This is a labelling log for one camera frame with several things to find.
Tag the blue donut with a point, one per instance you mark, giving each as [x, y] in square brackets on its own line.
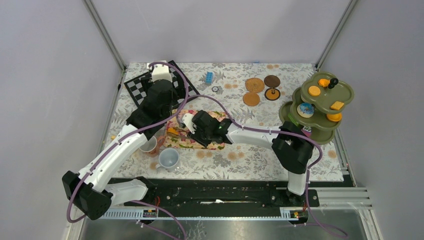
[305, 110]

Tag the plain orange coaster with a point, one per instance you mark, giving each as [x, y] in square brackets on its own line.
[251, 99]

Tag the black white checkerboard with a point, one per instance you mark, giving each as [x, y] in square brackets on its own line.
[138, 86]

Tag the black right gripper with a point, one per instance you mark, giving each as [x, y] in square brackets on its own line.
[196, 137]

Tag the dark brown coaster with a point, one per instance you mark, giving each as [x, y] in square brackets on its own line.
[272, 81]

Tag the white mug with red handle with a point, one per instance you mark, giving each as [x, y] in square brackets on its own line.
[152, 147]

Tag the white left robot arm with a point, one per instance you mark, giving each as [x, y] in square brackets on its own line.
[89, 188]

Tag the square orange cracker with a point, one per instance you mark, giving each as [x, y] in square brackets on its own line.
[337, 105]

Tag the floral serving tray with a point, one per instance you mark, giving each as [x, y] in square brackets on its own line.
[173, 142]

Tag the woven tan coaster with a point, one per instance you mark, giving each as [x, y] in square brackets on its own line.
[254, 85]

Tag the round brown cookie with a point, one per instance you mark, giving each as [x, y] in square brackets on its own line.
[314, 91]

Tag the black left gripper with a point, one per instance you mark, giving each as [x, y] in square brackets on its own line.
[147, 82]

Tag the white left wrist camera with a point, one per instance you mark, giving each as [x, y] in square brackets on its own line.
[159, 71]

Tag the green three-tier stand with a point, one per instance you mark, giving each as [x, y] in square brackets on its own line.
[323, 130]

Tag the blue toy brick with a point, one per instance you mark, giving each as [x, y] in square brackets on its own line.
[209, 78]

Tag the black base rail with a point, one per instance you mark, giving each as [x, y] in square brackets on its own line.
[224, 198]

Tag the purple cake slice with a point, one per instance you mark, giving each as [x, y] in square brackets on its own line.
[307, 131]

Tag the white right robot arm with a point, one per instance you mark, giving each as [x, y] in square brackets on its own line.
[291, 147]

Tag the black orange face coaster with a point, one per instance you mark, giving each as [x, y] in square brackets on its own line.
[272, 94]

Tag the white mug front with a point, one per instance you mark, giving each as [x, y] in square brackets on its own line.
[169, 159]

